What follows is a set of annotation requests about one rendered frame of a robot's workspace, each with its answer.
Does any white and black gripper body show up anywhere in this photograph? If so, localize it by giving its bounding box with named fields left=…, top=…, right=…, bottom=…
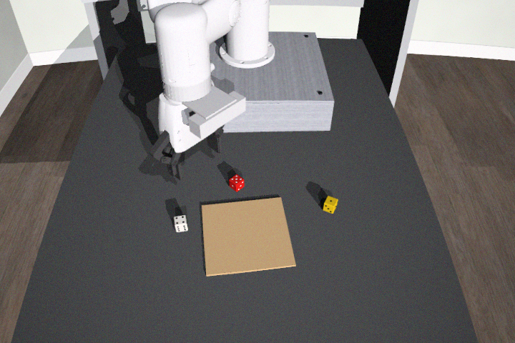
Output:
left=158, top=92, right=205, bottom=153

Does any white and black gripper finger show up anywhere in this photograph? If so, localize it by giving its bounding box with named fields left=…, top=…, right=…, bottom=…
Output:
left=149, top=130, right=183, bottom=180
left=207, top=124, right=225, bottom=153

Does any tan square mat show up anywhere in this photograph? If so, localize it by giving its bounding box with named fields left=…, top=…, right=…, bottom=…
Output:
left=202, top=197, right=296, bottom=276

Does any white die with black pips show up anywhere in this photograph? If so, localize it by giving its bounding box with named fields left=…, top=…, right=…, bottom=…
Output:
left=174, top=215, right=188, bottom=232

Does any yellow die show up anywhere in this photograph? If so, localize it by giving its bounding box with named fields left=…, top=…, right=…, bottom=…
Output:
left=323, top=196, right=338, bottom=214

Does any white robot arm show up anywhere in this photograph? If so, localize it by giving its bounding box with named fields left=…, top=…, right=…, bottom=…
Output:
left=147, top=0, right=275, bottom=139

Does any red die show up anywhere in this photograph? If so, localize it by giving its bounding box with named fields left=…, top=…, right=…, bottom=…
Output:
left=229, top=174, right=245, bottom=192

